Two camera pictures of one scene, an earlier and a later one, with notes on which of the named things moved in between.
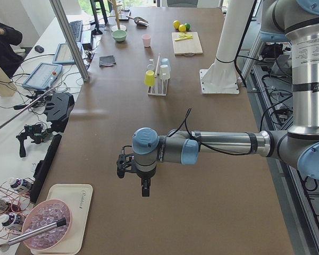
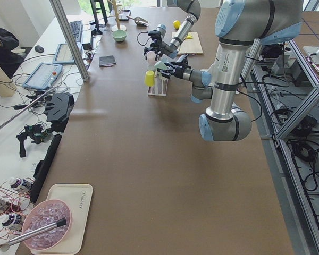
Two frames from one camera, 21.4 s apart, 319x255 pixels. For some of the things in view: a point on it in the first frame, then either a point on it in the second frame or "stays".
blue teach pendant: x=43 y=76 stays
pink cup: x=147 y=40 → x=151 y=56
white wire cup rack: x=160 y=87 stays
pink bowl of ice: x=43 y=213 stays
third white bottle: x=14 y=219 stays
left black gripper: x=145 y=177 → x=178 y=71
